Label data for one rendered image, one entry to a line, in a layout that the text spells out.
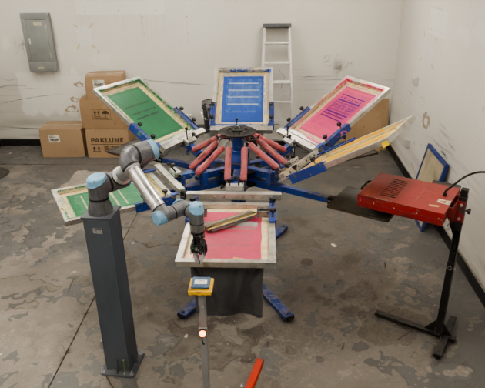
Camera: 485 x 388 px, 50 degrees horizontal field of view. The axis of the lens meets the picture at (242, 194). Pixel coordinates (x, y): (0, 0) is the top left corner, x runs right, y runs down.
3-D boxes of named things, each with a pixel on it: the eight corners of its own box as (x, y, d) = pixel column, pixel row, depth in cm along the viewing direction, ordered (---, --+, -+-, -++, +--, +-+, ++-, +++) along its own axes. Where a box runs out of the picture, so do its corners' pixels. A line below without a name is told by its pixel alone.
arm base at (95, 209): (83, 215, 305) (81, 201, 301) (93, 205, 318) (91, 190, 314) (108, 217, 303) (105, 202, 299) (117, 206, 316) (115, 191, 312)
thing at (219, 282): (263, 319, 323) (264, 260, 305) (192, 317, 325) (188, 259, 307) (263, 316, 326) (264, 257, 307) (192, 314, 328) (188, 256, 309)
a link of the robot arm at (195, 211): (195, 199, 265) (206, 203, 260) (197, 217, 270) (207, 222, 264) (184, 203, 260) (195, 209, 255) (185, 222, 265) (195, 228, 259)
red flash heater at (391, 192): (463, 202, 359) (466, 187, 354) (447, 230, 324) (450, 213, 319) (378, 185, 389) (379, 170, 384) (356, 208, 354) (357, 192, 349)
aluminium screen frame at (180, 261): (275, 268, 296) (275, 262, 295) (175, 266, 299) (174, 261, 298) (274, 207, 368) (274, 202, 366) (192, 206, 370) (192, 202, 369)
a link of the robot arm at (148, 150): (98, 178, 313) (132, 140, 271) (119, 171, 322) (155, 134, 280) (107, 195, 312) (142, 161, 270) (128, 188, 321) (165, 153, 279)
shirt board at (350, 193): (404, 209, 382) (406, 199, 378) (386, 231, 351) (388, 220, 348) (251, 172, 448) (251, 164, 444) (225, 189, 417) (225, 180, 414)
